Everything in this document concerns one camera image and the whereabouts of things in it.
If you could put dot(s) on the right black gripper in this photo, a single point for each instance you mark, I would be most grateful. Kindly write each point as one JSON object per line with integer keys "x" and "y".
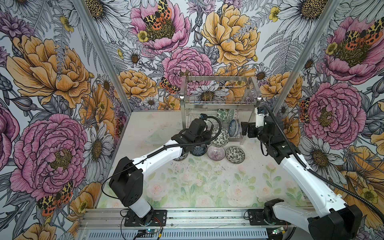
{"x": 251, "y": 127}

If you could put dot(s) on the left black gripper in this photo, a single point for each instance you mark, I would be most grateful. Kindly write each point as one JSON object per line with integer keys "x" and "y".
{"x": 208, "y": 134}

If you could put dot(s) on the dark blue-grey bowl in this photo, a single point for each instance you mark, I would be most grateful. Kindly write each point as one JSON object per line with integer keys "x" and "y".
{"x": 199, "y": 150}

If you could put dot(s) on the green leaf pattern bowl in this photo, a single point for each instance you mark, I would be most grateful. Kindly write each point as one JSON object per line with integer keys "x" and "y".
{"x": 223, "y": 115}

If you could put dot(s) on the dark leaf pattern bowl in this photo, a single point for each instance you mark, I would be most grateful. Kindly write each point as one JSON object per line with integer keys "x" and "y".
{"x": 222, "y": 139}

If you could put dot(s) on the blue floral bowl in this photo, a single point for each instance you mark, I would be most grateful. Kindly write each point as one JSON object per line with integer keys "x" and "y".
{"x": 234, "y": 128}

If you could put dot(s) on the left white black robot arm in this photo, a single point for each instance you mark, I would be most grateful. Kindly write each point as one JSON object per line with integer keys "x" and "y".
{"x": 127, "y": 181}

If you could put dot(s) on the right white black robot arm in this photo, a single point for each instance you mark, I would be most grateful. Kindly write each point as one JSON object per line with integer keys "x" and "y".
{"x": 332, "y": 218}

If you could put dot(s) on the steel two-tier dish rack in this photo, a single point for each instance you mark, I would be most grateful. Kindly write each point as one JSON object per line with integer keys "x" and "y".
{"x": 207, "y": 94}

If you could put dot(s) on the right green circuit board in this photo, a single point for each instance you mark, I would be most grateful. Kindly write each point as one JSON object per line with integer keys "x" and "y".
{"x": 276, "y": 231}

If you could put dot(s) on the green circuit board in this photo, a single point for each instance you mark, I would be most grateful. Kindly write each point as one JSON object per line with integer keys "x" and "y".
{"x": 276, "y": 231}
{"x": 149, "y": 233}

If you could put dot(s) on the left green circuit board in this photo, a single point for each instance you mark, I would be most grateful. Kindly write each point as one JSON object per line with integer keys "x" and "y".
{"x": 149, "y": 233}

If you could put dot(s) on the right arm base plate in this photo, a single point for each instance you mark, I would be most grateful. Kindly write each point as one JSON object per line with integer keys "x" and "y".
{"x": 258, "y": 217}

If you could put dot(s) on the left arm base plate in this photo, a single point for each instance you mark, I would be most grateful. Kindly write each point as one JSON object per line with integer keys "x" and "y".
{"x": 155, "y": 218}

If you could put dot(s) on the white vented cable duct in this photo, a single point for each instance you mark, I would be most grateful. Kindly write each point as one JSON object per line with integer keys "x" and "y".
{"x": 180, "y": 234}

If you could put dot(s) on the left aluminium frame post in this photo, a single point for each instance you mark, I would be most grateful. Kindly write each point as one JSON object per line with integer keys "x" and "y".
{"x": 92, "y": 33}

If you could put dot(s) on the aluminium frame post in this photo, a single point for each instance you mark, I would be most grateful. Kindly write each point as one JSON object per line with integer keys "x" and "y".
{"x": 92, "y": 33}
{"x": 320, "y": 27}

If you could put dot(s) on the right aluminium frame post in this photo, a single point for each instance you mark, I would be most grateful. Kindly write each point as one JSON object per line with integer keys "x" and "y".
{"x": 320, "y": 27}

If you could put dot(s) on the aluminium front rail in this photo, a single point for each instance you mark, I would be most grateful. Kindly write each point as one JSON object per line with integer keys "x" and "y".
{"x": 182, "y": 218}

